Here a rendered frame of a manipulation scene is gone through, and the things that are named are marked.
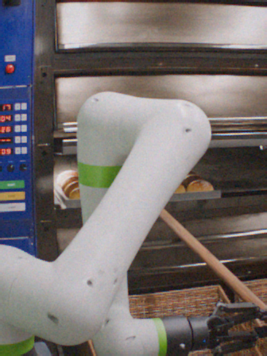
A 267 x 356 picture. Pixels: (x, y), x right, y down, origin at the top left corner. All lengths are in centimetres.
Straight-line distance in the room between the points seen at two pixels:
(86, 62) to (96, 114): 97
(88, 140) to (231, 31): 118
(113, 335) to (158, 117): 43
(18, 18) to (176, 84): 60
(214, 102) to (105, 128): 115
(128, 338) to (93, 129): 41
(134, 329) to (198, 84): 125
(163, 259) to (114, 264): 140
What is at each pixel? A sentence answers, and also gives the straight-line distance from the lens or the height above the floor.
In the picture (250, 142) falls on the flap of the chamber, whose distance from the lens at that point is 243.
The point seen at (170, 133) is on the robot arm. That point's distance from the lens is 130.
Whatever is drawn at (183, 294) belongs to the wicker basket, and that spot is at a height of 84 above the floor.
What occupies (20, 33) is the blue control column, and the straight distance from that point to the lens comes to 230.
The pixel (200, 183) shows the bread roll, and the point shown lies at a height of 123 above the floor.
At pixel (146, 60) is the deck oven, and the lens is 243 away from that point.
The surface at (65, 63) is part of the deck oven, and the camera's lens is 237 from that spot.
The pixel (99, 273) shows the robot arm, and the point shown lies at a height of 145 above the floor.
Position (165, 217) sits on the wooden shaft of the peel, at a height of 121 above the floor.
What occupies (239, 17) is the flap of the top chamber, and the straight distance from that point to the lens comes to 254.
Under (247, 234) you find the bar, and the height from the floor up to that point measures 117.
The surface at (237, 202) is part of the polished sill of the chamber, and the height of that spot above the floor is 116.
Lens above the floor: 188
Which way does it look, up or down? 14 degrees down
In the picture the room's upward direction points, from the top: 1 degrees clockwise
